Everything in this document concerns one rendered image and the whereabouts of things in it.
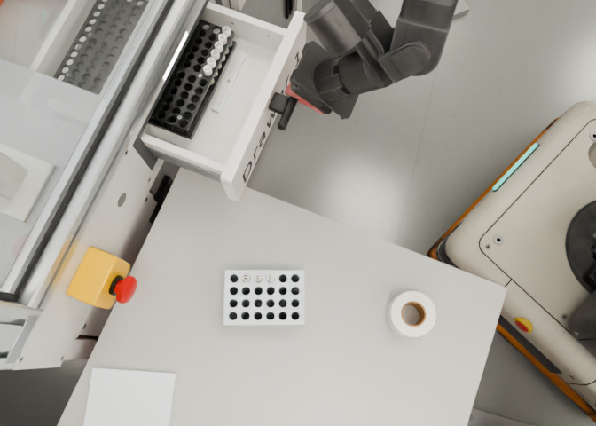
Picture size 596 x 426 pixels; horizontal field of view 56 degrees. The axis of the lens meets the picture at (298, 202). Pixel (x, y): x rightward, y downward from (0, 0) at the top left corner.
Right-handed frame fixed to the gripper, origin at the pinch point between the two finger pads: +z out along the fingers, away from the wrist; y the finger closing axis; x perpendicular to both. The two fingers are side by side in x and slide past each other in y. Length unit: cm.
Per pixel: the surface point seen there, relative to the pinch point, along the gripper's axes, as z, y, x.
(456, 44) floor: 57, -74, -78
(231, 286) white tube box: 7.6, -7.0, 29.4
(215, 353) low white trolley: 10.0, -10.1, 39.8
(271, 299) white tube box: 4.2, -12.5, 29.0
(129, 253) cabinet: 27.3, 3.9, 30.1
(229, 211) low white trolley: 14.0, -4.3, 18.0
